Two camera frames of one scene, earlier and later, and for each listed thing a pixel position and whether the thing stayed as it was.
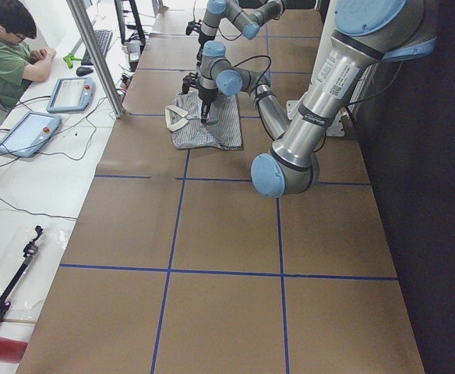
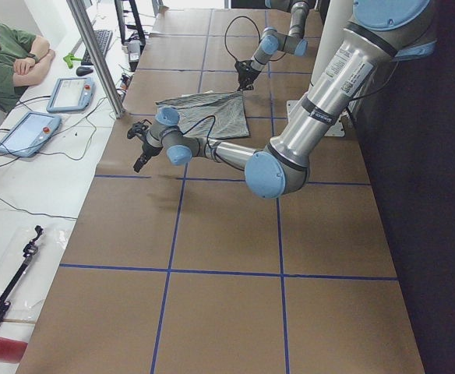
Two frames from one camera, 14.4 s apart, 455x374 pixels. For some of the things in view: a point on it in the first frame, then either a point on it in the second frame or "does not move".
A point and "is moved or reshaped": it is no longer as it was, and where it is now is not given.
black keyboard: [103, 38] does not move
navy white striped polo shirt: [223, 128] is moved or reshaped
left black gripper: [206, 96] to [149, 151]
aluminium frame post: [100, 59] does not move
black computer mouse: [82, 71] does not move
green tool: [68, 58] does not move
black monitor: [121, 23] does not move
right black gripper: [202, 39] to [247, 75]
